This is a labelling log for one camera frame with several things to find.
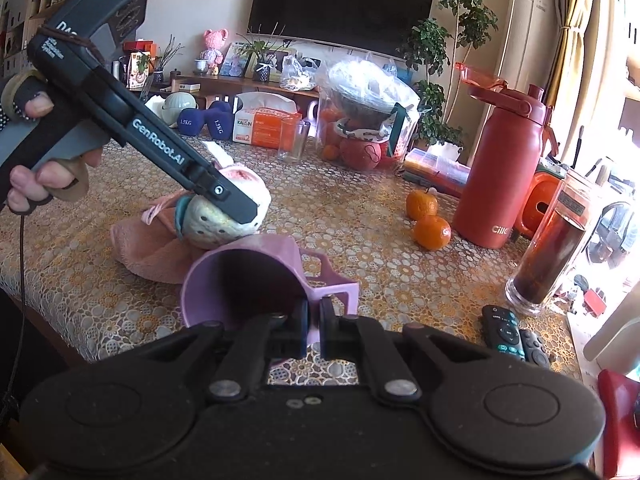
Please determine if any wall shelf unit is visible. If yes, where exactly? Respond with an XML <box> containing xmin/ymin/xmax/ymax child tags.
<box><xmin>0</xmin><ymin>0</ymin><xmax>96</xmax><ymax>76</ymax></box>

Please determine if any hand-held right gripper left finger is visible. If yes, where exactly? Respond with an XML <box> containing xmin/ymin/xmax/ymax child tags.
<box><xmin>145</xmin><ymin>299</ymin><xmax>311</xmax><ymax>404</ymax></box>

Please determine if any black television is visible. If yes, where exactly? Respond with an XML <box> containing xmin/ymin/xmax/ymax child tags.
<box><xmin>247</xmin><ymin>0</ymin><xmax>438</xmax><ymax>58</ymax></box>

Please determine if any empty drinking glass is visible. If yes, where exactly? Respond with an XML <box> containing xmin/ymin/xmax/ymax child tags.
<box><xmin>277</xmin><ymin>117</ymin><xmax>311</xmax><ymax>163</ymax></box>

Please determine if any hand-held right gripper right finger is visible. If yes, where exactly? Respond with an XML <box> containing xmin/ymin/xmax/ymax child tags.
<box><xmin>319</xmin><ymin>297</ymin><xmax>492</xmax><ymax>406</ymax></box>

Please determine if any red plastic object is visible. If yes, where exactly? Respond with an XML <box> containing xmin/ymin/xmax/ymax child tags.
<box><xmin>597</xmin><ymin>369</ymin><xmax>640</xmax><ymax>480</ymax></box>

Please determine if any blue dumbbell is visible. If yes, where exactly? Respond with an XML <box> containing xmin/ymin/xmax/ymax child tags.
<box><xmin>177</xmin><ymin>107</ymin><xmax>211</xmax><ymax>137</ymax></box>
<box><xmin>207</xmin><ymin>101</ymin><xmax>236</xmax><ymax>140</ymax></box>

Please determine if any vase with twigs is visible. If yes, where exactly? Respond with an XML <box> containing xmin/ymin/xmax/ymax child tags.
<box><xmin>152</xmin><ymin>35</ymin><xmax>183</xmax><ymax>85</ymax></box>

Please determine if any yellow curtain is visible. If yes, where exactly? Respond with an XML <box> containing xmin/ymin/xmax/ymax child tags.
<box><xmin>545</xmin><ymin>0</ymin><xmax>601</xmax><ymax>161</ymax></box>

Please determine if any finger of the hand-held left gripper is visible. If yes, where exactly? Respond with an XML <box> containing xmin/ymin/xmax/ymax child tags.
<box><xmin>181</xmin><ymin>157</ymin><xmax>260</xmax><ymax>225</ymax></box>

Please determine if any small potted plant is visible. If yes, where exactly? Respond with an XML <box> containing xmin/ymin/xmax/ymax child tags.
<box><xmin>237</xmin><ymin>25</ymin><xmax>291</xmax><ymax>83</ymax></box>

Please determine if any pink bear figurine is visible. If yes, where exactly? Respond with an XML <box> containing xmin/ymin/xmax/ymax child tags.
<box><xmin>201</xmin><ymin>29</ymin><xmax>229</xmax><ymax>68</ymax></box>

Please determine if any crumpled clear plastic bag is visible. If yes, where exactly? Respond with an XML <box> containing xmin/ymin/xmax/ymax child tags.
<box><xmin>280</xmin><ymin>55</ymin><xmax>321</xmax><ymax>92</ymax></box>

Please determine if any red water bottle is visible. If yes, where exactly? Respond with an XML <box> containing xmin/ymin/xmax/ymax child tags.
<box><xmin>452</xmin><ymin>61</ymin><xmax>553</xmax><ymax>250</ymax></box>

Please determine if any stack of colourful folders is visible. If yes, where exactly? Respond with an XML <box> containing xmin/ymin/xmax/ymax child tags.
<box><xmin>402</xmin><ymin>149</ymin><xmax>471</xmax><ymax>198</ymax></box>

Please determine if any orange and white tissue box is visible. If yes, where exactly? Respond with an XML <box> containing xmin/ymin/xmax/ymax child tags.
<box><xmin>232</xmin><ymin>92</ymin><xmax>303</xmax><ymax>150</ymax></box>

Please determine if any orange plastic stool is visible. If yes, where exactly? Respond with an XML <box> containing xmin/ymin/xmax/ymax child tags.
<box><xmin>515</xmin><ymin>170</ymin><xmax>563</xmax><ymax>238</ymax></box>

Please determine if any pink plastic cup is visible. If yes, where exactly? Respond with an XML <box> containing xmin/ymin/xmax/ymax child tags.
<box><xmin>180</xmin><ymin>233</ymin><xmax>360</xmax><ymax>361</ymax></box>

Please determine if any photo frame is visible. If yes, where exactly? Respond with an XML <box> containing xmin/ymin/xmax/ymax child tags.
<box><xmin>218</xmin><ymin>42</ymin><xmax>251</xmax><ymax>78</ymax></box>

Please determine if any pink towel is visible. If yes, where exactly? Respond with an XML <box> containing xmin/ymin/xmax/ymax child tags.
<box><xmin>110</xmin><ymin>195</ymin><xmax>211</xmax><ymax>285</ymax></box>

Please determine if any orange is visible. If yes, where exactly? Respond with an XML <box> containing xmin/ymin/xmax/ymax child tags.
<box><xmin>405</xmin><ymin>187</ymin><xmax>439</xmax><ymax>221</ymax></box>
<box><xmin>413</xmin><ymin>215</ymin><xmax>452</xmax><ymax>251</ymax></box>

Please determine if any white perforated shoe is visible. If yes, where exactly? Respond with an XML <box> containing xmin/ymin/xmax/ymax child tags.
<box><xmin>174</xmin><ymin>162</ymin><xmax>272</xmax><ymax>251</ymax></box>

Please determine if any glass tumbler of dark tea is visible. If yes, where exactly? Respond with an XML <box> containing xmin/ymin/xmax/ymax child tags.
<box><xmin>505</xmin><ymin>169</ymin><xmax>601</xmax><ymax>317</ymax></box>

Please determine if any person's left hand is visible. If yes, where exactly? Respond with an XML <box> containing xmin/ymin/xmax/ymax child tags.
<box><xmin>0</xmin><ymin>71</ymin><xmax>104</xmax><ymax>215</ymax></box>

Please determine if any tall potted plant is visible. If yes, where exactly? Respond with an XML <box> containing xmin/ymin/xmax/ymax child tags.
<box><xmin>400</xmin><ymin>0</ymin><xmax>499</xmax><ymax>148</ymax></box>

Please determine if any wooden television stand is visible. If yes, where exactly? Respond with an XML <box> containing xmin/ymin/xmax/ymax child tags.
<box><xmin>145</xmin><ymin>74</ymin><xmax>321</xmax><ymax>106</ymax></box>

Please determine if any small black remote control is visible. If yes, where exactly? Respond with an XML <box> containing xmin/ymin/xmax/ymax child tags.
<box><xmin>519</xmin><ymin>328</ymin><xmax>551</xmax><ymax>367</ymax></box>

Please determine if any bag of oranges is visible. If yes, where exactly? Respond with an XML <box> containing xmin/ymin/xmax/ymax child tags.
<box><xmin>316</xmin><ymin>105</ymin><xmax>401</xmax><ymax>171</ymax></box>

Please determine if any white standing air conditioner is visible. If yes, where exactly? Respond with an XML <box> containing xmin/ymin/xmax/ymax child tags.
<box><xmin>492</xmin><ymin>0</ymin><xmax>558</xmax><ymax>111</ymax></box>

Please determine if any clear plastic bag with bowl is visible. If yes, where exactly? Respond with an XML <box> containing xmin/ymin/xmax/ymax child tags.
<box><xmin>320</xmin><ymin>58</ymin><xmax>421</xmax><ymax>143</ymax></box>

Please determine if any pale green round container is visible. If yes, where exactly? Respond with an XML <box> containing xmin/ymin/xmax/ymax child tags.
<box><xmin>161</xmin><ymin>92</ymin><xmax>197</xmax><ymax>126</ymax></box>

